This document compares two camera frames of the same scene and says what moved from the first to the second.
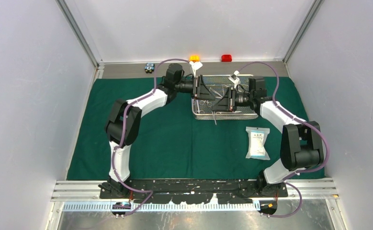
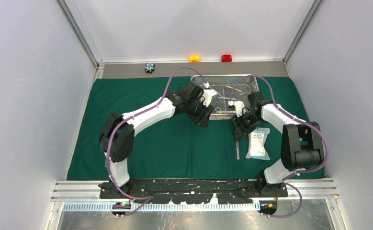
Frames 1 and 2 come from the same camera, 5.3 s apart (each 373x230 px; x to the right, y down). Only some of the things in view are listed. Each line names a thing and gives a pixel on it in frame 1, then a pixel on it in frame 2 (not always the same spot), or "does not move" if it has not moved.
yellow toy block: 194,58 does not move
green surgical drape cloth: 171,145 does not move
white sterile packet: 257,148 does not move
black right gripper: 223,105 -> 240,132
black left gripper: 196,91 -> 202,120
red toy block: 226,58 does not move
